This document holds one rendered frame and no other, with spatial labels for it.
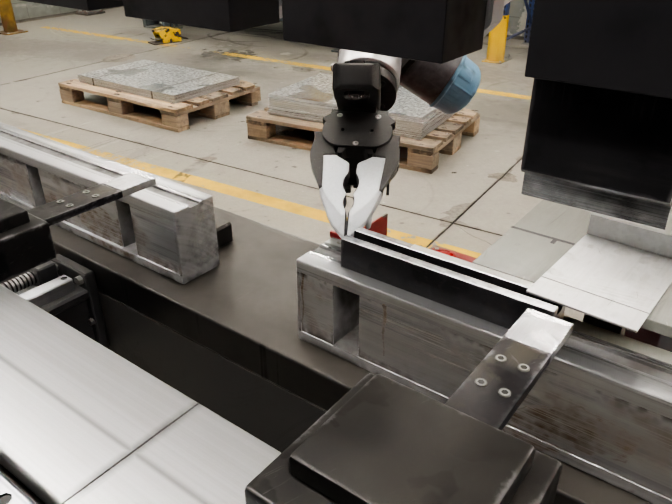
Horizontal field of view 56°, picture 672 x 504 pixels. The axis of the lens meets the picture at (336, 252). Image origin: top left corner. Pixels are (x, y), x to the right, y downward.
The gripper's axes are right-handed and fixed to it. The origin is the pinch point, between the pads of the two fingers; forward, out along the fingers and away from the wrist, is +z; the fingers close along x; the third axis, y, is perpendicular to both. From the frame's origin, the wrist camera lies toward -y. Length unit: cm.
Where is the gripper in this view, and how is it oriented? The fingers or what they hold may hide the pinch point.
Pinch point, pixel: (346, 221)
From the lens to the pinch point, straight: 60.5
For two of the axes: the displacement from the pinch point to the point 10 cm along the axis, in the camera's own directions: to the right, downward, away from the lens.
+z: -1.1, 8.5, -5.1
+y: 0.6, 5.2, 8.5
